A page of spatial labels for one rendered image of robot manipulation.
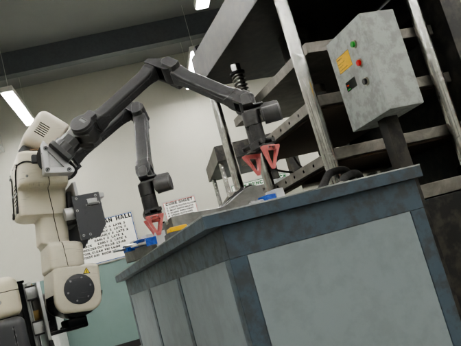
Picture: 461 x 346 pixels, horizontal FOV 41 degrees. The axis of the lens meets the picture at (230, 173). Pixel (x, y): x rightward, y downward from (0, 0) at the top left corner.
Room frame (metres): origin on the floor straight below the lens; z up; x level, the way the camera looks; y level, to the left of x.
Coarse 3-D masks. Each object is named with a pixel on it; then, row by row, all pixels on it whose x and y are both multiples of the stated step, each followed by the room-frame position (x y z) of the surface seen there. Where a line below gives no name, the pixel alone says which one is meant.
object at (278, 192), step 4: (280, 188) 1.94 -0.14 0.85; (268, 192) 1.95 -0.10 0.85; (272, 192) 1.94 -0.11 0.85; (276, 192) 1.93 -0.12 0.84; (280, 192) 1.94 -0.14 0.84; (284, 192) 1.95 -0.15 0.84; (264, 196) 1.91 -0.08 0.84; (268, 196) 1.91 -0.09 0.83; (272, 196) 1.92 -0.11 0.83; (276, 196) 1.93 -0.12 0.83; (280, 196) 1.93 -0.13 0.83; (252, 200) 1.89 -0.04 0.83; (256, 200) 1.90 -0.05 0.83; (260, 200) 1.91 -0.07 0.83
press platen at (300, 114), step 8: (448, 72) 2.90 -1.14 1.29; (424, 80) 2.85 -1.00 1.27; (448, 80) 2.90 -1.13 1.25; (320, 96) 2.66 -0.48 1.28; (328, 96) 2.67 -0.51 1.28; (336, 96) 2.69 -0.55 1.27; (320, 104) 2.66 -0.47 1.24; (328, 104) 2.68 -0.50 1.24; (296, 112) 2.85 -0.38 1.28; (304, 112) 2.78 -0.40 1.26; (288, 120) 2.95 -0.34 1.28; (296, 120) 2.87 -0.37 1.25; (304, 120) 2.87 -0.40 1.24; (280, 128) 3.06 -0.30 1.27; (288, 128) 2.98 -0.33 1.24; (272, 136) 3.18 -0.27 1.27; (280, 136) 3.09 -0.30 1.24; (248, 152) 3.53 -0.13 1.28; (240, 160) 3.68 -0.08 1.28
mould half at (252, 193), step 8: (240, 192) 2.31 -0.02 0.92; (248, 192) 2.32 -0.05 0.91; (256, 192) 2.33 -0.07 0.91; (232, 200) 2.29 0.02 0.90; (240, 200) 2.30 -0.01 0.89; (248, 200) 2.32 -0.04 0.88; (216, 208) 2.27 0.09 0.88; (224, 208) 2.28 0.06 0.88; (176, 216) 2.22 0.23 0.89; (184, 216) 2.23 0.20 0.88; (192, 216) 2.24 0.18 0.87; (168, 224) 2.27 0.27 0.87; (176, 224) 2.22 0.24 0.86
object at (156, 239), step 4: (164, 232) 2.24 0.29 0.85; (156, 236) 2.23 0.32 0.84; (160, 236) 2.24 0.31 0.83; (164, 236) 2.24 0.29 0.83; (148, 240) 2.23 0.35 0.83; (152, 240) 2.23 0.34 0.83; (156, 240) 2.24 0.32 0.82; (160, 240) 2.24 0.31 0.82; (164, 240) 2.24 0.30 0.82; (136, 244) 2.23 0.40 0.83; (140, 244) 2.24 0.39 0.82; (144, 244) 2.24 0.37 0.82; (148, 244) 2.23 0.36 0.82; (152, 244) 2.24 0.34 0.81; (156, 244) 2.28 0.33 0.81
